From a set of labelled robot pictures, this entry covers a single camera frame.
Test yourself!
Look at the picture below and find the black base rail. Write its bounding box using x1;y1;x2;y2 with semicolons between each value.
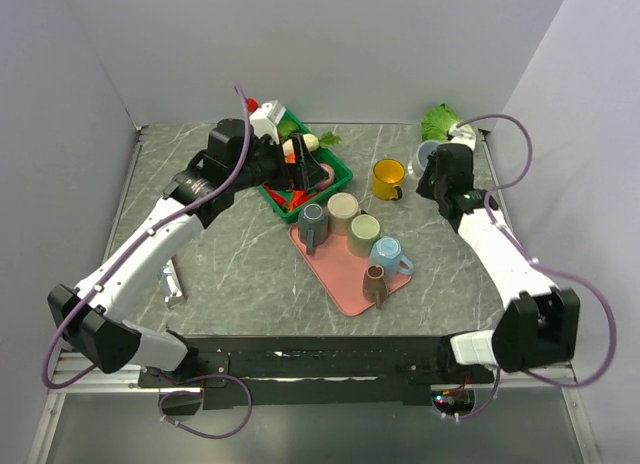
138;336;494;410

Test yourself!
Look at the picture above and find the beige pink mug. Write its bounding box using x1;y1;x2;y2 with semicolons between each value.
326;192;361;236

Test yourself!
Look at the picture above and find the pink plastic tray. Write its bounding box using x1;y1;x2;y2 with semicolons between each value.
289;225;412;316

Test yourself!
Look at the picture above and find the red toy chili pepper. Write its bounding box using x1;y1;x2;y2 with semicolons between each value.
262;185;287;209

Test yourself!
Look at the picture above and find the light blue faceted mug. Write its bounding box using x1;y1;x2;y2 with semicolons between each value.
368;236;414;279

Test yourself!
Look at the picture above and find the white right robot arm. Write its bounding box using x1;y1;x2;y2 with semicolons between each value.
416;143;580;383

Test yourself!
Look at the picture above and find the green toy cabbage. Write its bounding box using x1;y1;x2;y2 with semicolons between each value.
421;104;461;142

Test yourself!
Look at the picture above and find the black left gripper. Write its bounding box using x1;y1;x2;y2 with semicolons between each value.
230;133;329;192

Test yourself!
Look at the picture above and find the dark grey mug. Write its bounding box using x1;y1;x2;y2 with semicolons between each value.
298;203;329;256

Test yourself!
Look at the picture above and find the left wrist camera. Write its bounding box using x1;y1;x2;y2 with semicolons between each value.
247;98;286;141

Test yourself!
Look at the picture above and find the green plastic bin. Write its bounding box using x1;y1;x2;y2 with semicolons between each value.
258;131;353;224

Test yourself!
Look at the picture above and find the white toy radish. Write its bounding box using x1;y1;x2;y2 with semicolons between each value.
282;132;342;157

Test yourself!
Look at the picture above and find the orange toy carrot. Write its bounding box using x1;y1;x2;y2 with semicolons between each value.
288;190;313;212

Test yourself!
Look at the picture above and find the brown striped mug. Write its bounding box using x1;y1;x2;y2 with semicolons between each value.
362;264;389;309

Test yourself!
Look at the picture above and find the yellow mug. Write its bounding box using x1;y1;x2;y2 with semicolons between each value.
372;159;405;201

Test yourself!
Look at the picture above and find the light green mug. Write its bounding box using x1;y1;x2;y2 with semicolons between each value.
347;214;381;258

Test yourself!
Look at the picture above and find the pale blue grey mug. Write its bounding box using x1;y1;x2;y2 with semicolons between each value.
408;139;442;179

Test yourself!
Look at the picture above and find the purple toy onion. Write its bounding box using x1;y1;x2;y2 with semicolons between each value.
316;163;335;191

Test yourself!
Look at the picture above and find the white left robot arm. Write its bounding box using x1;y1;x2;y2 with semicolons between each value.
47;119;327;386

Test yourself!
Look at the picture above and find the green toy bell pepper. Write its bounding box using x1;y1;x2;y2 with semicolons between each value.
277;119;300;140

